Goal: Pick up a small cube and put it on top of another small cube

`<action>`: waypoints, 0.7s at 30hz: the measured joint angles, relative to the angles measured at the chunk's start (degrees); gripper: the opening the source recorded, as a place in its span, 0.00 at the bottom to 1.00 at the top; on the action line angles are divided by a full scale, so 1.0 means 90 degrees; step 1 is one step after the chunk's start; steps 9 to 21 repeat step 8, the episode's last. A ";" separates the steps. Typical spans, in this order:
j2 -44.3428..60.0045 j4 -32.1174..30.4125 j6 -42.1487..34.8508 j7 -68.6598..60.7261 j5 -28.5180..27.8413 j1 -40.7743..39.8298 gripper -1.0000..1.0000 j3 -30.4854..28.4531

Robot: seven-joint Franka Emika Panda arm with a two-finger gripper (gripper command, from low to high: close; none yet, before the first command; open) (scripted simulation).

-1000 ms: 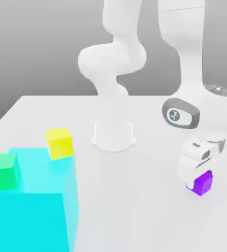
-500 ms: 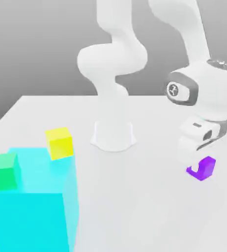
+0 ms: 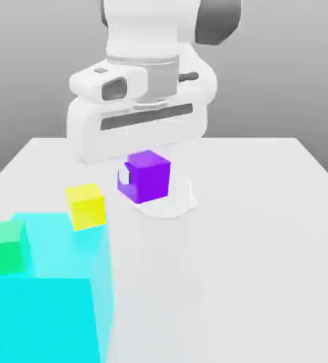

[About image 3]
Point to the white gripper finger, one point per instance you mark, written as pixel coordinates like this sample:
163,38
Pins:
124,177

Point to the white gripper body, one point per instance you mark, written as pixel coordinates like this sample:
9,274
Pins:
90,141

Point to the small purple cube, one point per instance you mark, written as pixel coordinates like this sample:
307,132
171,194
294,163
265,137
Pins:
151,181

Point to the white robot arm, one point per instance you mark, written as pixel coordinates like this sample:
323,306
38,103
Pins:
141,31

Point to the small yellow cube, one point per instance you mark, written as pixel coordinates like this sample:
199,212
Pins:
88,208

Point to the small green cube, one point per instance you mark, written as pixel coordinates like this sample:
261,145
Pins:
2,252

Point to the large cyan box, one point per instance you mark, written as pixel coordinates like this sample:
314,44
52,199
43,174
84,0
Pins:
39,317

